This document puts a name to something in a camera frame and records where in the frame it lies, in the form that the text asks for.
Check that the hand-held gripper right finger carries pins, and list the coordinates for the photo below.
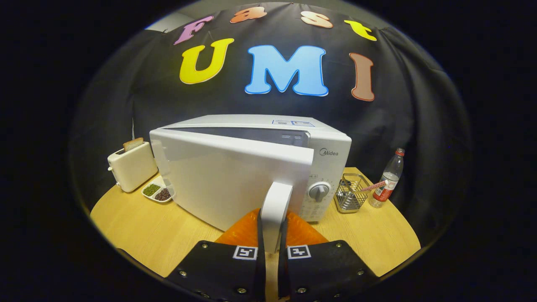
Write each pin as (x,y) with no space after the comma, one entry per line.
(282,272)

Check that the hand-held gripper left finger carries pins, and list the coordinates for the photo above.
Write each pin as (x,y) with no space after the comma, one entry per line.
(261,268)

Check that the white microwave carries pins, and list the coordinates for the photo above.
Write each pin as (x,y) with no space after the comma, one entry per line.
(230,180)

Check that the pink striped straw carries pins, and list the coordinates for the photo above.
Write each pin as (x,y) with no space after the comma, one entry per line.
(373,186)

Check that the white divided dish of beans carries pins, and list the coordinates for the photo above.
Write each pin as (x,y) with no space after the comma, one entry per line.
(157,192)

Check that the clear bottle with red label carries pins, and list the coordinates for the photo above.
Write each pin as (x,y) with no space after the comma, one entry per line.
(388,180)

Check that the cream white toaster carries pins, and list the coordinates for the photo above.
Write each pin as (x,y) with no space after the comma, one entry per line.
(134,167)

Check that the toast slice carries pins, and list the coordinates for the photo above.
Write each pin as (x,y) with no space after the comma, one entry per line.
(133,144)

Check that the black backdrop cloth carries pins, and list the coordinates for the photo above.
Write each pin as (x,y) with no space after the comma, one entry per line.
(398,105)

